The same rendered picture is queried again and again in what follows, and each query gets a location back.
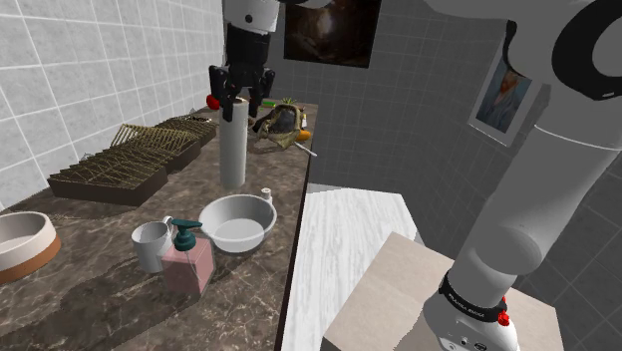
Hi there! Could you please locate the framed portrait picture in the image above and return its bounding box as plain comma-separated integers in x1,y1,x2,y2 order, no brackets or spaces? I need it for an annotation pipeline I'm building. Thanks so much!
466,47,543,148

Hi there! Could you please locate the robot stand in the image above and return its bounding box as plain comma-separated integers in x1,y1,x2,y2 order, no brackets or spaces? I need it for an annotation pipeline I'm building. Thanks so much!
320,231,566,351

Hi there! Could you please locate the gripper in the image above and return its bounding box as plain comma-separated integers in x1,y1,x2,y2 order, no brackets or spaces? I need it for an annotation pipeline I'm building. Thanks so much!
208,23,277,124

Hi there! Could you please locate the white wooden cabinet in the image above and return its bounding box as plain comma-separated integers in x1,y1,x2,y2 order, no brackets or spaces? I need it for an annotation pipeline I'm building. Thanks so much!
280,182,425,351

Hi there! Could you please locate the white and brown bowl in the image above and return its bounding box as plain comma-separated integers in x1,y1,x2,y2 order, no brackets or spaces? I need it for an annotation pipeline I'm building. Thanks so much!
0,210,63,286

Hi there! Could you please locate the olive green bag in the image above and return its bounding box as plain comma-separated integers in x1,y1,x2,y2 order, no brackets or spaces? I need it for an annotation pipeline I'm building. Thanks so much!
251,104,308,151

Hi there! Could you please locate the dark wall picture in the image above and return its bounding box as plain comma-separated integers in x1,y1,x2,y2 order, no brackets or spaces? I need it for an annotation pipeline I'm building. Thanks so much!
283,0,383,70

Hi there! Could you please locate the white mug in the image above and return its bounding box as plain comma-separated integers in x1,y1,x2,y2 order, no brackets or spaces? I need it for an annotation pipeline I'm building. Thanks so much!
131,215,175,274

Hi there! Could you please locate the pink soap dispenser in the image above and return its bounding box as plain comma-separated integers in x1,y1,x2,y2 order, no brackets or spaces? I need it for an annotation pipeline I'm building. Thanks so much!
160,218,216,297

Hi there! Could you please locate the white paper towel roll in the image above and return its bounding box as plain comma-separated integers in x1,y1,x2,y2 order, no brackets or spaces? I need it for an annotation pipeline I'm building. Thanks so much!
218,97,250,190

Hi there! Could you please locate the grey knife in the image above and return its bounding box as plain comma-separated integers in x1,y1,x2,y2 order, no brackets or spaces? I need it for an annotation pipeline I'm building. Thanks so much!
293,142,319,159

